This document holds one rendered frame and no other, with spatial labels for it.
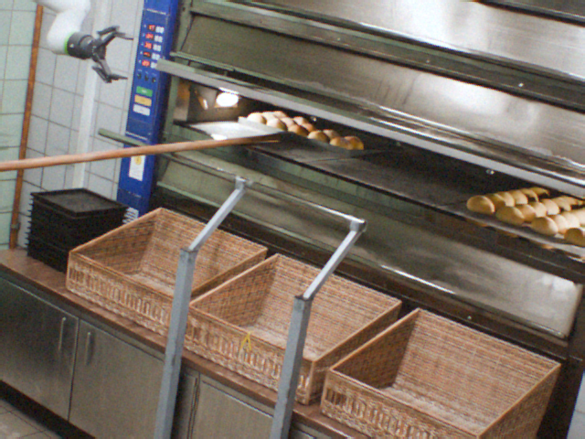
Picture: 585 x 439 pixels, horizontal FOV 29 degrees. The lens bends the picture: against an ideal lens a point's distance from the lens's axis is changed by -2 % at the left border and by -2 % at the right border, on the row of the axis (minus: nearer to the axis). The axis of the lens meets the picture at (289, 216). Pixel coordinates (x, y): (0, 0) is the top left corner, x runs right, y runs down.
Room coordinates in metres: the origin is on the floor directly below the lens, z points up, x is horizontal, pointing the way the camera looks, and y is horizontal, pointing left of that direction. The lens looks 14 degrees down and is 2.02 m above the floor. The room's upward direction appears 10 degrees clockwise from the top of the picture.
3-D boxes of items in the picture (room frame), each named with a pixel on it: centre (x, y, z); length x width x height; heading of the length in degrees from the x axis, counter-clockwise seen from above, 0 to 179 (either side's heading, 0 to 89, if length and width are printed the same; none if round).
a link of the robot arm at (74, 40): (3.99, 0.82, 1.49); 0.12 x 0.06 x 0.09; 143
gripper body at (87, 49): (3.95, 0.76, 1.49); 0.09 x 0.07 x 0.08; 53
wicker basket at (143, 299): (4.05, 0.42, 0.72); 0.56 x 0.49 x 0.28; 55
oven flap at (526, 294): (3.91, -0.21, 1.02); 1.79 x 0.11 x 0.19; 53
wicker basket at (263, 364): (3.69, -0.07, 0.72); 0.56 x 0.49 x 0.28; 54
